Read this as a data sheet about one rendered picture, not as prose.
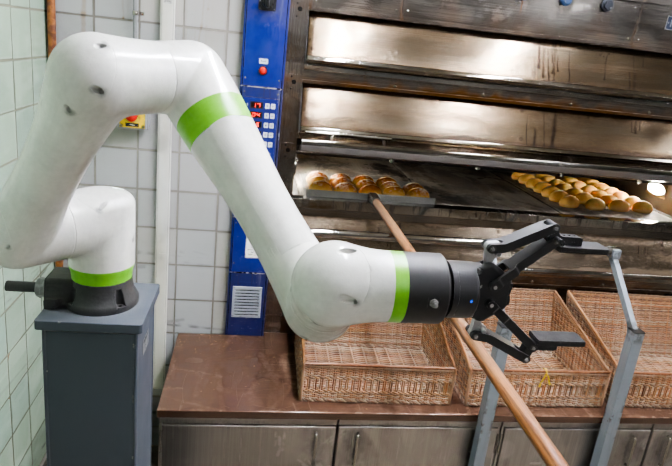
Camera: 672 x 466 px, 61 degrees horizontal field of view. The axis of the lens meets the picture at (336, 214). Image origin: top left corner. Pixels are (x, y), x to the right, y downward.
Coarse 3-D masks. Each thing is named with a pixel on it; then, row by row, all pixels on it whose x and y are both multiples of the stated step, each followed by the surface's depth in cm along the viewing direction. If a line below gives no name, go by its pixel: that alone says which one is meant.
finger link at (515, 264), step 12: (540, 240) 76; (552, 240) 74; (528, 252) 75; (540, 252) 74; (504, 264) 77; (516, 264) 75; (528, 264) 75; (504, 276) 74; (516, 276) 74; (492, 288) 74
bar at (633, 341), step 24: (384, 240) 199; (408, 240) 200; (432, 240) 201; (456, 240) 202; (480, 240) 204; (624, 288) 206; (624, 312) 204; (504, 336) 190; (504, 360) 193; (624, 360) 200; (624, 384) 202; (480, 408) 201; (480, 432) 200; (600, 432) 211; (480, 456) 203; (600, 456) 210
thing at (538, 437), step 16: (384, 208) 218; (400, 240) 187; (464, 320) 136; (464, 336) 130; (480, 352) 123; (496, 368) 117; (496, 384) 113; (512, 400) 107; (528, 416) 102; (528, 432) 100; (544, 432) 99; (544, 448) 95; (560, 464) 91
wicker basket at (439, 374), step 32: (320, 352) 232; (352, 352) 235; (384, 352) 237; (416, 352) 240; (448, 352) 210; (320, 384) 199; (352, 384) 201; (384, 384) 202; (416, 384) 204; (448, 384) 209
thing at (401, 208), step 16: (320, 208) 232; (336, 208) 233; (352, 208) 234; (368, 208) 234; (400, 208) 236; (416, 208) 237; (432, 208) 238; (448, 208) 239; (464, 208) 242; (480, 208) 245; (560, 224) 248; (576, 224) 248; (592, 224) 249; (608, 224) 250; (624, 224) 251; (640, 224) 252; (656, 224) 253
